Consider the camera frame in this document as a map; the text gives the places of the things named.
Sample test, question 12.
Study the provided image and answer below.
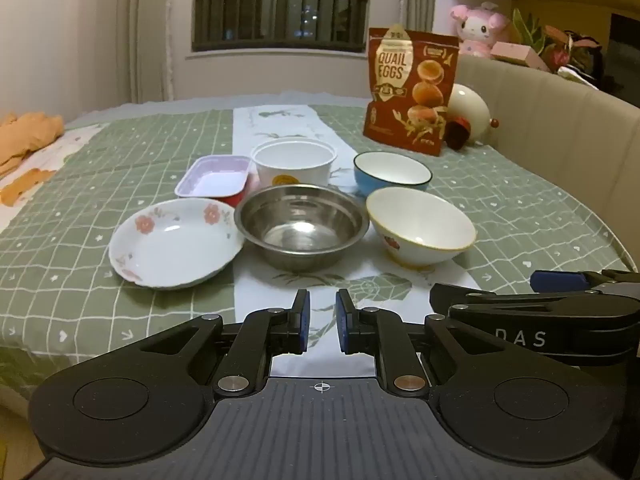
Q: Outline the orange cloth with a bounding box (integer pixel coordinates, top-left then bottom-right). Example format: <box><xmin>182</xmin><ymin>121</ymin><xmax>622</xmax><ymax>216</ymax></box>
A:
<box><xmin>0</xmin><ymin>112</ymin><xmax>65</xmax><ymax>177</ymax></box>

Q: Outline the pink plush toy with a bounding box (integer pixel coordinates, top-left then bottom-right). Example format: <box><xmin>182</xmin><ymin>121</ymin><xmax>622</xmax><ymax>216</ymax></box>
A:
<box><xmin>450</xmin><ymin>2</ymin><xmax>511</xmax><ymax>58</ymax></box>

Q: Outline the dark red plush item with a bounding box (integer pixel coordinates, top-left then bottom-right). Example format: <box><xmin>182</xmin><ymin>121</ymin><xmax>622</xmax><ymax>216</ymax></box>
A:
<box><xmin>444</xmin><ymin>117</ymin><xmax>473</xmax><ymax>151</ymax></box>

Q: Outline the pink box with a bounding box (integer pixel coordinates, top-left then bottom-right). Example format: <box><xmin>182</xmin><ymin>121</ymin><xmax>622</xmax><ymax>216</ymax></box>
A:
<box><xmin>490</xmin><ymin>42</ymin><xmax>551</xmax><ymax>72</ymax></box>

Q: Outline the dark framed window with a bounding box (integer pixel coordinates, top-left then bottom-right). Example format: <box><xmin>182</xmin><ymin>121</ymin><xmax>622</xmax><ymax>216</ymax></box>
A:
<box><xmin>191</xmin><ymin>0</ymin><xmax>372</xmax><ymax>53</ymax></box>

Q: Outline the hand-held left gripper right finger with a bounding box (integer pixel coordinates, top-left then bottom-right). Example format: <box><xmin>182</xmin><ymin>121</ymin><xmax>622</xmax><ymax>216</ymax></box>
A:
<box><xmin>335</xmin><ymin>289</ymin><xmax>506</xmax><ymax>401</ymax></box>

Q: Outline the stainless steel bowl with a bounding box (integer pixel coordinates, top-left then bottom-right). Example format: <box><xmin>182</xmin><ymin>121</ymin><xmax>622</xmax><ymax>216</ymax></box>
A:
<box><xmin>234</xmin><ymin>184</ymin><xmax>371</xmax><ymax>272</ymax></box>

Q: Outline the rectangular red and white tray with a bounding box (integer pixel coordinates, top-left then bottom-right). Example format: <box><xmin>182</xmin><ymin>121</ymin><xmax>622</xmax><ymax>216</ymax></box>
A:
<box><xmin>175</xmin><ymin>155</ymin><xmax>252</xmax><ymax>208</ymax></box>

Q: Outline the red snack bag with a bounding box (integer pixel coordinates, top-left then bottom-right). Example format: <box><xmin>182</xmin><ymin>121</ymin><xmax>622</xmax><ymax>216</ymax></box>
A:
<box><xmin>362</xmin><ymin>25</ymin><xmax>460</xmax><ymax>157</ymax></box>

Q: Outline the green checked bed sheet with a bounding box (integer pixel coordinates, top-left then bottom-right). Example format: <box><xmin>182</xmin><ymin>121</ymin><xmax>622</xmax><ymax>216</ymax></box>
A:
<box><xmin>0</xmin><ymin>91</ymin><xmax>633</xmax><ymax>411</ymax></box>

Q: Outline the white bear print sheet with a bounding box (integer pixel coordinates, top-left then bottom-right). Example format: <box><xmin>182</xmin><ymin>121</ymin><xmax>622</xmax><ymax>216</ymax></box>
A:
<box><xmin>0</xmin><ymin>122</ymin><xmax>108</xmax><ymax>241</ymax></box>

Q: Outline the white bowl with yellow rim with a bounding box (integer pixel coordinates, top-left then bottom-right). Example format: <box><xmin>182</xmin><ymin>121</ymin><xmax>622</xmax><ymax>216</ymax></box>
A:
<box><xmin>365</xmin><ymin>187</ymin><xmax>477</xmax><ymax>268</ymax></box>

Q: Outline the cream egg-shaped ornament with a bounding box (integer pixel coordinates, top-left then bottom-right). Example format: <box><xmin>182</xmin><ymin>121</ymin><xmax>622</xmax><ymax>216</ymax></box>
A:
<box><xmin>446</xmin><ymin>82</ymin><xmax>500</xmax><ymax>147</ymax></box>

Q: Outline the blue bowl with black rim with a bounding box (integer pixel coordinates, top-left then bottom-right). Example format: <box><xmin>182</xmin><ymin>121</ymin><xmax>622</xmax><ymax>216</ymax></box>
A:
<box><xmin>353</xmin><ymin>151</ymin><xmax>433</xmax><ymax>197</ymax></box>

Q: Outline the white floral plate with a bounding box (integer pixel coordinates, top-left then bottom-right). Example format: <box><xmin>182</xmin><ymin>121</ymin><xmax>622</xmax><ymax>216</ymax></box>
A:
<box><xmin>108</xmin><ymin>198</ymin><xmax>245</xmax><ymax>290</ymax></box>

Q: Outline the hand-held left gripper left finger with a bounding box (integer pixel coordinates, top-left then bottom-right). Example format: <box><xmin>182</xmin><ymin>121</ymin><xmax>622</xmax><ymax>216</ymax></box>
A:
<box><xmin>135</xmin><ymin>289</ymin><xmax>311</xmax><ymax>399</ymax></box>

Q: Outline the white plastic tub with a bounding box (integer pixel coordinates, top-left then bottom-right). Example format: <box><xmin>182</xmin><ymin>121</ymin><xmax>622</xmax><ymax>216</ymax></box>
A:
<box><xmin>250</xmin><ymin>138</ymin><xmax>338</xmax><ymax>190</ymax></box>

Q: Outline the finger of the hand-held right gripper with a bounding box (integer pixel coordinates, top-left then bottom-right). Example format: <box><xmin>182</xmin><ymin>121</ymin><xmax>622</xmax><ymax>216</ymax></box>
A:
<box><xmin>429</xmin><ymin>283</ymin><xmax>621</xmax><ymax>318</ymax></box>
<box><xmin>530</xmin><ymin>269</ymin><xmax>640</xmax><ymax>294</ymax></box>

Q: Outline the beige padded headboard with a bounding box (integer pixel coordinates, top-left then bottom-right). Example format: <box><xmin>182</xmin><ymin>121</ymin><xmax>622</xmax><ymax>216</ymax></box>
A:
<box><xmin>452</xmin><ymin>54</ymin><xmax>640</xmax><ymax>276</ymax></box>

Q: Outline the potted plant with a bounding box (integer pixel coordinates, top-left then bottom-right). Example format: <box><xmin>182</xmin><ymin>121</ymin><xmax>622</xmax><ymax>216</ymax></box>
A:
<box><xmin>510</xmin><ymin>7</ymin><xmax>606</xmax><ymax>73</ymax></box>

